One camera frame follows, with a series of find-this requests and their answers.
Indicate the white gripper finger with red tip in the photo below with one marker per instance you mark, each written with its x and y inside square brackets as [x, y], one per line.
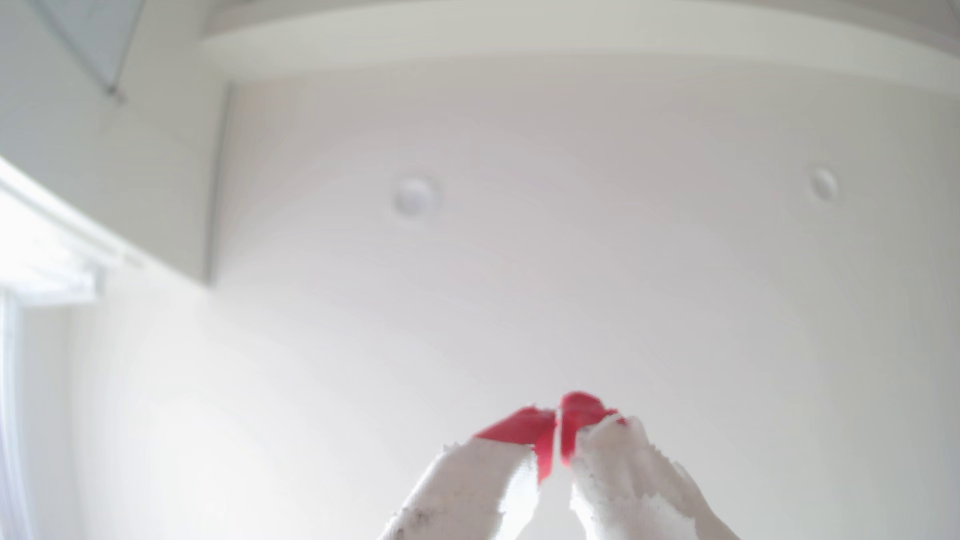
[630, 487]
[465, 487]

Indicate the round white ceiling light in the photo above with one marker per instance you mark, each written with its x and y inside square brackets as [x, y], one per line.
[415, 196]
[823, 184]

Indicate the white window frame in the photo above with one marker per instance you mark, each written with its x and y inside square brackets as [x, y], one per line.
[45, 255]

